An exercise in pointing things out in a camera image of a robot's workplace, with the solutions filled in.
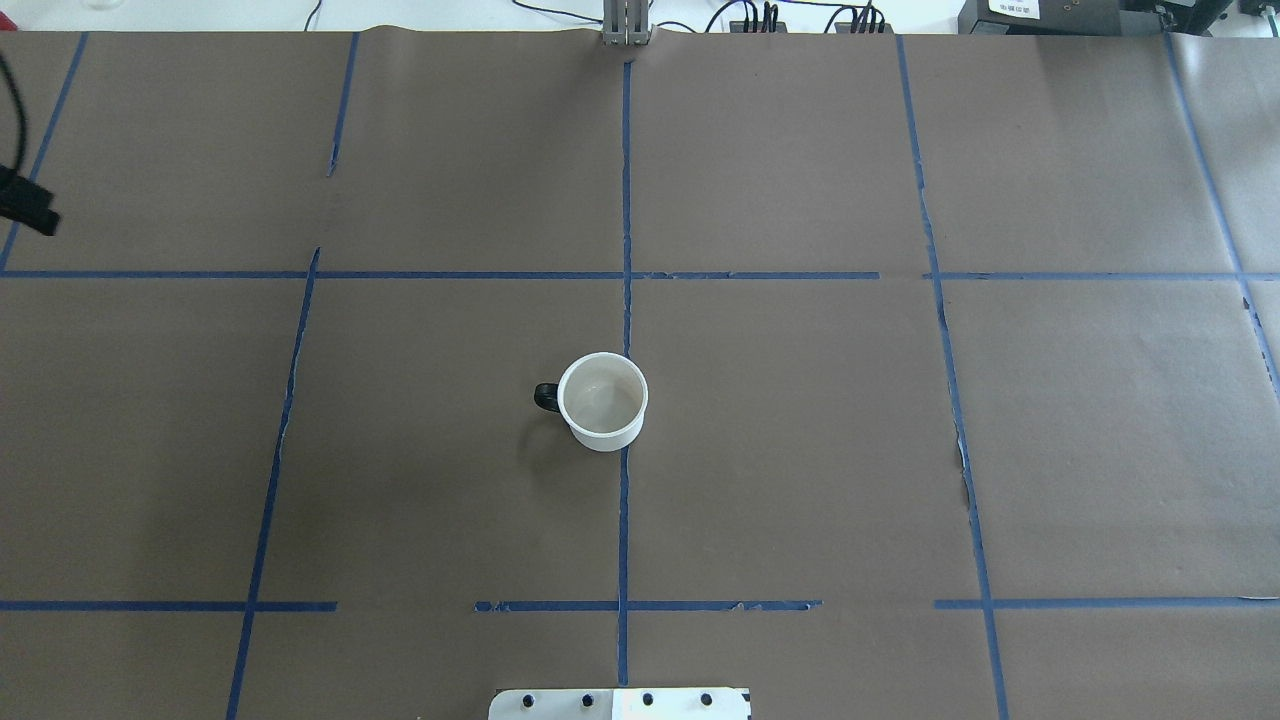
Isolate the black computer box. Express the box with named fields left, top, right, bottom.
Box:
left=956, top=1, right=1196, bottom=37

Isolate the aluminium frame post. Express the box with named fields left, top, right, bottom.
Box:
left=602, top=0, right=653, bottom=46

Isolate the white pedestal column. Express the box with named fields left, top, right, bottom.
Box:
left=488, top=687, right=753, bottom=719

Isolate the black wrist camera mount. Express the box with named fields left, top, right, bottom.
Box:
left=1, top=164, right=61, bottom=237

